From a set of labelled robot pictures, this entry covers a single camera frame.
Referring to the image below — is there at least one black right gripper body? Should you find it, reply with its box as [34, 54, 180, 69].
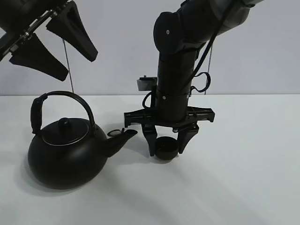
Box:
[124, 95, 215, 128]

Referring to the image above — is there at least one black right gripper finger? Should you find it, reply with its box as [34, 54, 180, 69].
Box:
[142, 124, 158, 157]
[177, 123, 199, 154]

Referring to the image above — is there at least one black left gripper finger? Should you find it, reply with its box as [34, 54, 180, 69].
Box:
[9, 33, 68, 81]
[46, 1, 98, 62]

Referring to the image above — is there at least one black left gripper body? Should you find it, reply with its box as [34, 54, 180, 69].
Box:
[0, 0, 68, 59]

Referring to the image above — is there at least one small black teacup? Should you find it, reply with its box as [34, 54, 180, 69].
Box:
[155, 136, 179, 161]

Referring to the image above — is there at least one black round teapot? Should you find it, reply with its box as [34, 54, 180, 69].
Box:
[27, 90, 138, 190]

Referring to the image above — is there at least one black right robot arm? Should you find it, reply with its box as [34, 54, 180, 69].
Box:
[124, 0, 257, 160]

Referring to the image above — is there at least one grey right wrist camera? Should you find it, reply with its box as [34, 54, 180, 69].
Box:
[137, 76, 158, 91]

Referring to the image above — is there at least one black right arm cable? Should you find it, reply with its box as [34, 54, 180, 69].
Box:
[142, 0, 242, 110]

